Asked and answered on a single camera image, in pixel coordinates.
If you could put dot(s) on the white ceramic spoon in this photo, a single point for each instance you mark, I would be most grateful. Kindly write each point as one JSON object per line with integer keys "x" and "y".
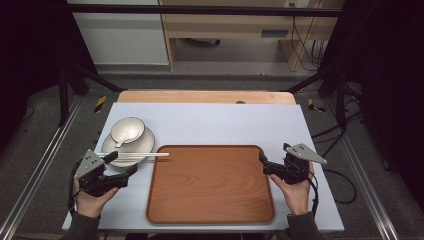
{"x": 129, "y": 135}

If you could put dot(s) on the pale blue table board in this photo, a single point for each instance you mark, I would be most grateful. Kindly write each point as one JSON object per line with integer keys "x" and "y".
{"x": 206, "y": 123}

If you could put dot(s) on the light wooden table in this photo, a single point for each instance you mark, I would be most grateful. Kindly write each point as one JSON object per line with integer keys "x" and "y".
{"x": 200, "y": 96}

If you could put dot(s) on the person's right hand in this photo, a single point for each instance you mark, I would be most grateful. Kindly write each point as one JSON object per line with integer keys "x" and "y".
{"x": 296, "y": 196}

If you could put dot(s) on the white ceramic bowl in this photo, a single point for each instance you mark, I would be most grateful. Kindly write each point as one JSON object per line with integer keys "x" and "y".
{"x": 127, "y": 129}

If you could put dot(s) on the black metal frame stand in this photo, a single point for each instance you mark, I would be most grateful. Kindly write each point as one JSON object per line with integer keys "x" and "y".
{"x": 65, "y": 96}
{"x": 340, "y": 96}

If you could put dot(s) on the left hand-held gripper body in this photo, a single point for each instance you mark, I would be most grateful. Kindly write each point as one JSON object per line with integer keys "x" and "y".
{"x": 88, "y": 165}

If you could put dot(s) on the white cabinet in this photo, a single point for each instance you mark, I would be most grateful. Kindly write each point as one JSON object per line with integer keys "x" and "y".
{"x": 123, "y": 36}

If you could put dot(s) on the person's left hand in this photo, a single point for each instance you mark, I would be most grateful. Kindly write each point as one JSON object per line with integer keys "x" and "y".
{"x": 91, "y": 205}

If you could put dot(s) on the light wooden desk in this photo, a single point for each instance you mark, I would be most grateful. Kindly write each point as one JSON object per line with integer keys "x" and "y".
{"x": 230, "y": 28}

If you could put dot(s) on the silver metal floor rail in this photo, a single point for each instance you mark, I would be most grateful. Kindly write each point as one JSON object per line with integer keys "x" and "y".
{"x": 43, "y": 156}
{"x": 363, "y": 173}

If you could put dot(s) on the brown wooden tray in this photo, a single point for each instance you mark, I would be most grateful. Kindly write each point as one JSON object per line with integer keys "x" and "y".
{"x": 210, "y": 185}

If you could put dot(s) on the white ceramic plate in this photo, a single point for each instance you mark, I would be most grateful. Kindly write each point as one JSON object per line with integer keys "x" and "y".
{"x": 146, "y": 141}

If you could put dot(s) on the yellow black tape strip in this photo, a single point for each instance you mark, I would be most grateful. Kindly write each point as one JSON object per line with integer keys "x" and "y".
{"x": 313, "y": 105}
{"x": 100, "y": 104}

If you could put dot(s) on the black horizontal frame bar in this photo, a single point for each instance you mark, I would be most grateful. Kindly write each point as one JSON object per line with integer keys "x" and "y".
{"x": 200, "y": 10}

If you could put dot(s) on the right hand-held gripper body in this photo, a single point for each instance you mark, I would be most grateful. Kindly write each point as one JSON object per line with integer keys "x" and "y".
{"x": 298, "y": 163}

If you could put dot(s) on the black curtain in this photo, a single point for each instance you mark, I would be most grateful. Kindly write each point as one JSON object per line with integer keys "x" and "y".
{"x": 30, "y": 60}
{"x": 386, "y": 83}

